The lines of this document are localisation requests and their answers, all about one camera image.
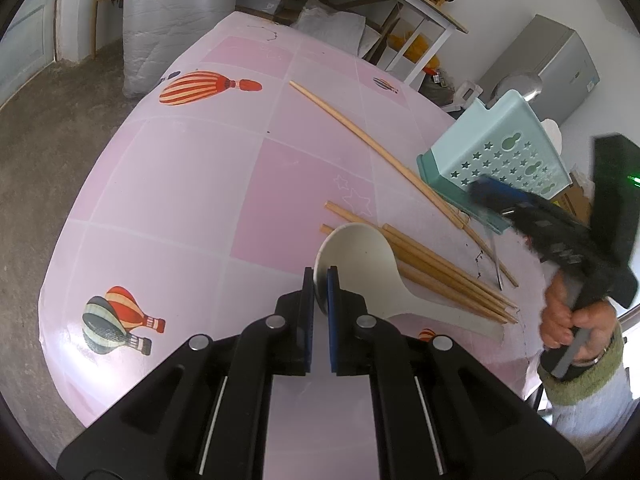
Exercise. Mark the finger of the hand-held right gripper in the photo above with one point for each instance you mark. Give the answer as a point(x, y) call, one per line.
point(500, 192)

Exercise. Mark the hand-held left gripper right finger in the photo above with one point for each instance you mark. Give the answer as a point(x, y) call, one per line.
point(331, 340)

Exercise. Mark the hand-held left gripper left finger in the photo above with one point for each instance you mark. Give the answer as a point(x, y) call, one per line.
point(310, 345)

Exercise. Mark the teal star-cutout utensil holder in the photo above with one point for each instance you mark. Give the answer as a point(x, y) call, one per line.
point(475, 132)

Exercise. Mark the person's right forearm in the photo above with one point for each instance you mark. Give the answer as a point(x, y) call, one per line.
point(595, 410)

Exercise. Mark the person's right hand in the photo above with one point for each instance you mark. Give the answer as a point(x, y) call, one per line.
point(552, 317)

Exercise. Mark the open cardboard box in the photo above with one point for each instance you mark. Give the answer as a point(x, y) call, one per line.
point(575, 200)

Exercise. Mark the thin metal stick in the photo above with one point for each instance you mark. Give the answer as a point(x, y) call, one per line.
point(496, 267)

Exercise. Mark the small white device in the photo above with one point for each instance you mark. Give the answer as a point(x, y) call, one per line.
point(467, 95)

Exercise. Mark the metal ladle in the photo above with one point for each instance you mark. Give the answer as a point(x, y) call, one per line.
point(522, 87)

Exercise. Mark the silver refrigerator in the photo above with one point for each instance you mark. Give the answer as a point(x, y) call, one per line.
point(545, 65)

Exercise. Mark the yellow plastic bag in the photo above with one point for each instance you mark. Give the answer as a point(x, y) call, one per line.
point(412, 45)

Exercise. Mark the white pillow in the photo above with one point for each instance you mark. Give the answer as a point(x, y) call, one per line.
point(335, 27)

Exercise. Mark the silver wrapped box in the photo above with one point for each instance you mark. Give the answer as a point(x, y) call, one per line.
point(265, 2)

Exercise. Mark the plastic-wrapped quilt bundle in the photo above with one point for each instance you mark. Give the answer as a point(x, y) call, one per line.
point(165, 25)

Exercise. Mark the white door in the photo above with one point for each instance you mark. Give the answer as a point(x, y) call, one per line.
point(30, 25)

